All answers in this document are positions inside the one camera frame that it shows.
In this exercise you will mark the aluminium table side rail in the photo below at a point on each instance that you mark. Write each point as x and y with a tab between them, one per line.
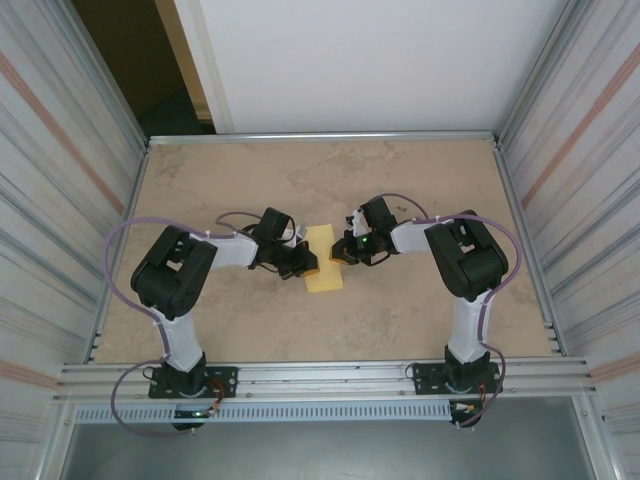
136	195
511	197

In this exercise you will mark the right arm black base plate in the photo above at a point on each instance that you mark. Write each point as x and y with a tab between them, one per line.
427	377

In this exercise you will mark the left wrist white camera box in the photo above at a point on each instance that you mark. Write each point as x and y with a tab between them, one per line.
300	232

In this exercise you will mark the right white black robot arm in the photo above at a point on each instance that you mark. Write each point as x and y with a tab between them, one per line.
470	260

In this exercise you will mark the wide aluminium mounting rail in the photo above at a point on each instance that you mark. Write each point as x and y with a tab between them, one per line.
325	382

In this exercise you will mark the beige door frame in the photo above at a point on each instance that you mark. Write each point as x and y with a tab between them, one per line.
182	50

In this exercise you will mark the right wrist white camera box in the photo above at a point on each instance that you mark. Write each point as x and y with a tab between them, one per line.
357	222

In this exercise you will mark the thin aluminium table rail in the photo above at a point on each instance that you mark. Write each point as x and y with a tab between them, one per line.
325	137

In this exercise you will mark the yellow square paper sheet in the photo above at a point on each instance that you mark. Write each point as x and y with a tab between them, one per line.
325	280

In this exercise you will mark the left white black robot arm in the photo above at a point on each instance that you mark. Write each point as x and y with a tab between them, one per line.
170	270

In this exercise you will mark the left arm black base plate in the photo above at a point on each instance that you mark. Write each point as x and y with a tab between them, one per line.
225	380

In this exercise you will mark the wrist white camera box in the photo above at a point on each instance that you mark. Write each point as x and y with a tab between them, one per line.
300	232
357	222

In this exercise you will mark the aluminium corner post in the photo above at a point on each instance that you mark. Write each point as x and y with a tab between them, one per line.
542	75
102	75

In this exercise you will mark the small controller board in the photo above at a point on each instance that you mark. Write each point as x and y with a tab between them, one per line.
467	409
192	414

